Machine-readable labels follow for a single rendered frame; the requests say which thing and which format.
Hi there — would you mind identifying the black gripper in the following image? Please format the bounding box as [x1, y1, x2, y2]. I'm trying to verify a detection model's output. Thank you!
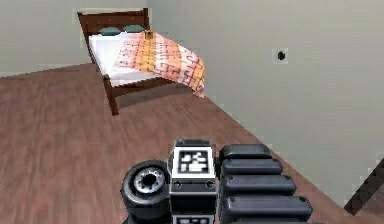
[120, 160, 172, 224]

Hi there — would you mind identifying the orange patterned blanket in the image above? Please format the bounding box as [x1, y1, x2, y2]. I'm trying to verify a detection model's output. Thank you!
[112, 30, 206, 99]

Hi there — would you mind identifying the brown wooden bed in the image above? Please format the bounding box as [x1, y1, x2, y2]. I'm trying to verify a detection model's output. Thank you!
[77, 7, 188, 117]

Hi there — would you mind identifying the teal pillow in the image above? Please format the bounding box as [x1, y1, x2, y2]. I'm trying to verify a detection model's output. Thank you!
[123, 24, 146, 34]
[98, 26, 122, 37]

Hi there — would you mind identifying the dark brown furniture edge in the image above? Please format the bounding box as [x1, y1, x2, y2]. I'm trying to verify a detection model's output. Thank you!
[343, 156, 384, 216]

